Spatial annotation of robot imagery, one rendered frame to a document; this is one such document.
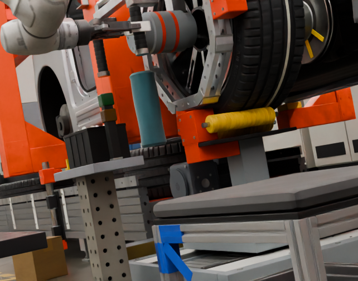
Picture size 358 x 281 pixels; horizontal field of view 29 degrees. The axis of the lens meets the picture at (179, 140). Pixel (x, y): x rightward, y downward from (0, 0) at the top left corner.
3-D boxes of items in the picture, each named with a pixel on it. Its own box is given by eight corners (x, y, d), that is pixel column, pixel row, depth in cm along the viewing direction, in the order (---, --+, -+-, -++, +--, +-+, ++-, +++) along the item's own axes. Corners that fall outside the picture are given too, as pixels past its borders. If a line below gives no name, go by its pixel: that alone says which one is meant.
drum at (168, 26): (202, 45, 232) (194, 4, 232) (144, 50, 222) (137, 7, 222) (183, 54, 244) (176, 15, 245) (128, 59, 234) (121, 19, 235)
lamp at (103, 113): (117, 120, 216) (115, 107, 216) (106, 121, 214) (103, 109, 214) (113, 122, 219) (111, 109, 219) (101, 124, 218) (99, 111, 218)
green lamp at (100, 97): (115, 104, 216) (112, 92, 216) (103, 106, 214) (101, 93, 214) (110, 106, 220) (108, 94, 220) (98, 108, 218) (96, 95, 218)
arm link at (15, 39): (55, 59, 202) (66, 37, 190) (2, 64, 195) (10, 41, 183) (46, 27, 205) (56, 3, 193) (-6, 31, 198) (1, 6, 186)
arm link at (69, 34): (62, 46, 194) (82, 44, 197) (57, 14, 195) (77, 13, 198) (53, 53, 203) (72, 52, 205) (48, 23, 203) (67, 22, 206)
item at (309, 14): (346, 19, 242) (303, -41, 258) (329, 20, 238) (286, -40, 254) (308, 80, 266) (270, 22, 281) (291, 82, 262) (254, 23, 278)
